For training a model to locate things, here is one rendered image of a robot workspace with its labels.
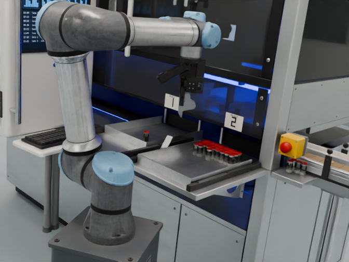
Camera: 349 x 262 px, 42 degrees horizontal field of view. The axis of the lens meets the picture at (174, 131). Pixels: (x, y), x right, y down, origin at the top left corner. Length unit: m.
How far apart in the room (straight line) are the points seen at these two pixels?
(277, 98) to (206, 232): 0.68
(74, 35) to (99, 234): 0.54
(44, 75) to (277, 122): 1.06
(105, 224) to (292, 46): 0.87
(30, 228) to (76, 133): 1.76
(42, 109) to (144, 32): 1.06
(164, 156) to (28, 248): 1.33
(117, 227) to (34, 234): 1.68
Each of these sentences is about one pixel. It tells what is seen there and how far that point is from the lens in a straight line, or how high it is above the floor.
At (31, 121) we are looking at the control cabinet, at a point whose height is 0.86.
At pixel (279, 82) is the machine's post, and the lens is 1.68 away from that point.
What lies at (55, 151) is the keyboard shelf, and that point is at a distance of 1.98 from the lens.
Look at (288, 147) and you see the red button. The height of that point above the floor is 1.00.
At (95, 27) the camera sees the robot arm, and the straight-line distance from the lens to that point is 1.14.
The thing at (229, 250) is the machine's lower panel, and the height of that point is 0.48.
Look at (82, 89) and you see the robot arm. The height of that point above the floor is 1.20.
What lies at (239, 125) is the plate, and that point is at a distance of 1.79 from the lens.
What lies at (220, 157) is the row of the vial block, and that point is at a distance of 1.74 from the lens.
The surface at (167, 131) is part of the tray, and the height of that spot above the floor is 0.88.
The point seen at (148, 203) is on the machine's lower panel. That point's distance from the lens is 2.25.
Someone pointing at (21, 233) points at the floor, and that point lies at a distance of 2.99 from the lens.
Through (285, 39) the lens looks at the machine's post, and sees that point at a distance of 1.66.
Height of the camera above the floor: 1.47
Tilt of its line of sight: 17 degrees down
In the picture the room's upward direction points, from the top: 6 degrees clockwise
